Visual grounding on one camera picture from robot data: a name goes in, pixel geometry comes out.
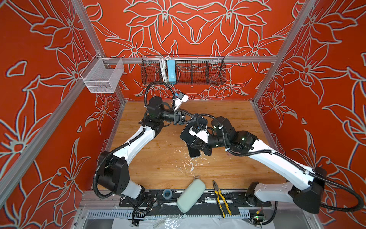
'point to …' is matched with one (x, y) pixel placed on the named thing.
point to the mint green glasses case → (190, 196)
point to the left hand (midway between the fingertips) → (195, 120)
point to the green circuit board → (258, 217)
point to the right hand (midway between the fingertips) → (189, 145)
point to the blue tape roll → (167, 193)
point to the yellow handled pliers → (218, 192)
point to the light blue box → (171, 70)
